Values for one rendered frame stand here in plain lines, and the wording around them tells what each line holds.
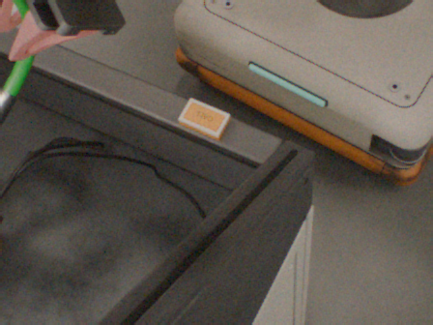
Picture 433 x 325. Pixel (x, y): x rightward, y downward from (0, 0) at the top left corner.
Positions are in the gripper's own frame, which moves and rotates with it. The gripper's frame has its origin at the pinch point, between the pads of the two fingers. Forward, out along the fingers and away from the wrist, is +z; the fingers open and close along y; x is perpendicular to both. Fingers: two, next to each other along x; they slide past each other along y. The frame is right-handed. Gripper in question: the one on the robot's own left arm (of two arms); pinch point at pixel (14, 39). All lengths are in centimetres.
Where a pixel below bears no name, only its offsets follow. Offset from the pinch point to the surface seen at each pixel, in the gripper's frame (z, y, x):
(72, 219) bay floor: 28.8, 7.6, 23.4
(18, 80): 3.0, 2.3, 1.3
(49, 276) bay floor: 31.9, 13.0, 18.9
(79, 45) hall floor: 87, -55, 103
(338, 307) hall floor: 58, 32, 107
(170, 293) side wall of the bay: -3.7, 25.4, -0.3
